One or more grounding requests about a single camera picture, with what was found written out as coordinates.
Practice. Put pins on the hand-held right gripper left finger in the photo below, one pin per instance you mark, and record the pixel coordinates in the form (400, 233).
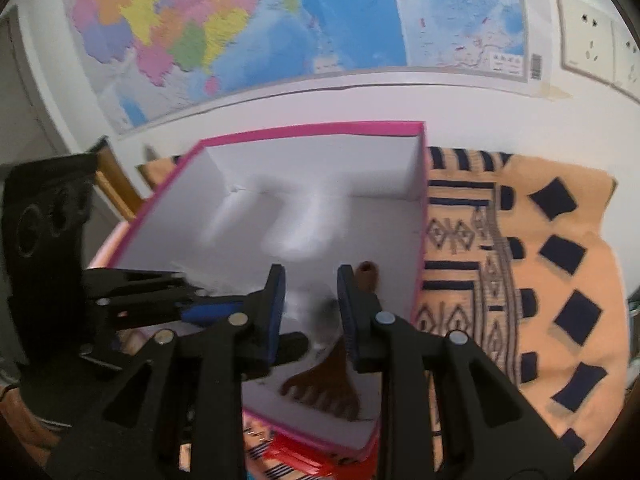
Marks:
(275, 310)

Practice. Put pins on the pink cardboard box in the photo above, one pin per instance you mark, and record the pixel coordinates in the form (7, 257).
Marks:
(350, 170)

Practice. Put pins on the brown wooden comb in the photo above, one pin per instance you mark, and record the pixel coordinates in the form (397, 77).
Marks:
(325, 385)

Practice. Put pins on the red packet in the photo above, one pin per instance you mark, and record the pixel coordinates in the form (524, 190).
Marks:
(300, 462)

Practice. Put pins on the wooden frame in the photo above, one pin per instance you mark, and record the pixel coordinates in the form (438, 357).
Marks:
(117, 185)

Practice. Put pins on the white wall socket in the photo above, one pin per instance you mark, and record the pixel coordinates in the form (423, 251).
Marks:
(585, 35)
(627, 65)

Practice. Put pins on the orange patterned blanket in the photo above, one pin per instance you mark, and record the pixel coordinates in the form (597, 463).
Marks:
(540, 270)

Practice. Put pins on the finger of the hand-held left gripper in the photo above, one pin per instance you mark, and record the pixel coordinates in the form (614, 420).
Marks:
(295, 346)
(210, 312)

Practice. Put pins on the grey door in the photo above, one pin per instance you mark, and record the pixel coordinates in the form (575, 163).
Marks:
(25, 100)

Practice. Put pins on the colourful wall map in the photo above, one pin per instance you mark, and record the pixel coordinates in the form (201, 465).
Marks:
(300, 20)

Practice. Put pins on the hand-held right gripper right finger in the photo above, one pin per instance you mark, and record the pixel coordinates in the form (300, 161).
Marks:
(347, 310)

